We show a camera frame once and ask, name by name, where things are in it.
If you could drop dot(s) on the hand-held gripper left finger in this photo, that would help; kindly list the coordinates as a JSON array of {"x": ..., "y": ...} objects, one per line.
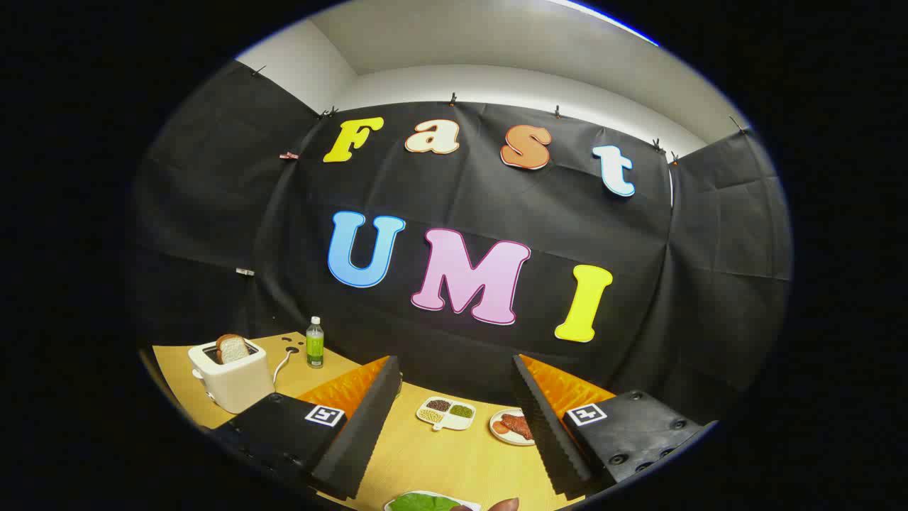
[{"x": 362, "y": 433}]

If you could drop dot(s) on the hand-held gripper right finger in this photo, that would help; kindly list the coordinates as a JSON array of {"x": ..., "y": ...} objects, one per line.
[{"x": 553, "y": 433}]

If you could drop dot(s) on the white bread slice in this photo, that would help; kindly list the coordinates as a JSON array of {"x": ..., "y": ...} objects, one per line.
[{"x": 233, "y": 349}]

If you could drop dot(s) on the red meat slices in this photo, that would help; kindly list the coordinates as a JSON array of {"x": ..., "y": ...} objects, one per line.
[{"x": 516, "y": 426}]

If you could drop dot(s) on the round white meat plate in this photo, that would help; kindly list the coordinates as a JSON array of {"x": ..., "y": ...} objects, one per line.
[{"x": 514, "y": 441}]

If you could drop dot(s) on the yellow bean pile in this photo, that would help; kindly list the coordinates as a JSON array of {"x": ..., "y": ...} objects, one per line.
[{"x": 430, "y": 416}]

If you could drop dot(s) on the dark bean pile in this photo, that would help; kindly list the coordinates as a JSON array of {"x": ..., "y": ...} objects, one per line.
[{"x": 438, "y": 405}]

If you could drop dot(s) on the white divided dish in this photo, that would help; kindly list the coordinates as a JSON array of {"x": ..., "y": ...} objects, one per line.
[{"x": 454, "y": 424}]

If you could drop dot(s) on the green bean pile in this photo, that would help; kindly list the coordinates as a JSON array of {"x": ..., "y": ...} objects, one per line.
[{"x": 462, "y": 411}]

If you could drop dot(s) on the green lettuce leaf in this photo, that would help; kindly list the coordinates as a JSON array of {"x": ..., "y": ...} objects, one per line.
[{"x": 425, "y": 504}]

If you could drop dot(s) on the green label drink bottle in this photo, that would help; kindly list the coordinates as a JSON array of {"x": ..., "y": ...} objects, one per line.
[{"x": 315, "y": 348}]

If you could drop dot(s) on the pale green plate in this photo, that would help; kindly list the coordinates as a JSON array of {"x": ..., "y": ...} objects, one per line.
[{"x": 472, "y": 504}]

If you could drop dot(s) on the white toaster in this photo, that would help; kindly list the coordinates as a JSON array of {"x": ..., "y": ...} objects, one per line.
[{"x": 237, "y": 383}]

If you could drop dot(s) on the row of black cloth clamps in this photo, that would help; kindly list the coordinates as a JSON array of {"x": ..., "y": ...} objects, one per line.
[{"x": 452, "y": 98}]

